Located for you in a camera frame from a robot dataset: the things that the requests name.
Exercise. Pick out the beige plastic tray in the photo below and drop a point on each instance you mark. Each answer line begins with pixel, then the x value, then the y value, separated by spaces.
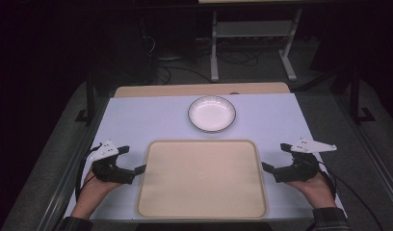
pixel 202 179

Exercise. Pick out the person's left hand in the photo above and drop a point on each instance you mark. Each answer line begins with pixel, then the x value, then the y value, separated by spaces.
pixel 91 192

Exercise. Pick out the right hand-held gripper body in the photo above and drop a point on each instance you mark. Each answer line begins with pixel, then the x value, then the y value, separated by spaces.
pixel 300 171

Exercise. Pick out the black metal stand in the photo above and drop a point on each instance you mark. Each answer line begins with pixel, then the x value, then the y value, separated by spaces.
pixel 355 96
pixel 89 99

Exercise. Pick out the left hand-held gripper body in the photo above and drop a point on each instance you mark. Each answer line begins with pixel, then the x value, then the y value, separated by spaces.
pixel 104 171

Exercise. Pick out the white round plate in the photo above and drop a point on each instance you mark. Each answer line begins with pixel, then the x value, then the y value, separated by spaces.
pixel 212 114

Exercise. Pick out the white metal stand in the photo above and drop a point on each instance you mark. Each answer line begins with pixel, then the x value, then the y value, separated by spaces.
pixel 252 29

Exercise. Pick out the white table mat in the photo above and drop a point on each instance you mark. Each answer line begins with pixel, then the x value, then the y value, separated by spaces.
pixel 146 122

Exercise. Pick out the person's right hand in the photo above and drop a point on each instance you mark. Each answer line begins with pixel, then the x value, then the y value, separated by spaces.
pixel 319 192

